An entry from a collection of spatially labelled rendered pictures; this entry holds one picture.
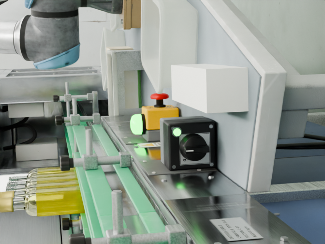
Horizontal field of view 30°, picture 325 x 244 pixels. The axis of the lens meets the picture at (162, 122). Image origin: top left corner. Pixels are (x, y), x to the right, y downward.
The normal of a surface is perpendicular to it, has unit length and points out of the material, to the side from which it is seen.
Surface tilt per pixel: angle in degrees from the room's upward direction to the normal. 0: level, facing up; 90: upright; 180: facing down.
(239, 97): 90
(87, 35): 90
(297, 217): 90
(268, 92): 90
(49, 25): 75
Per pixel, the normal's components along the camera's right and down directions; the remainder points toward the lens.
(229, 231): -0.03, -0.99
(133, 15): 0.18, 0.47
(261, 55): 0.04, -0.88
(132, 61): 0.18, 0.14
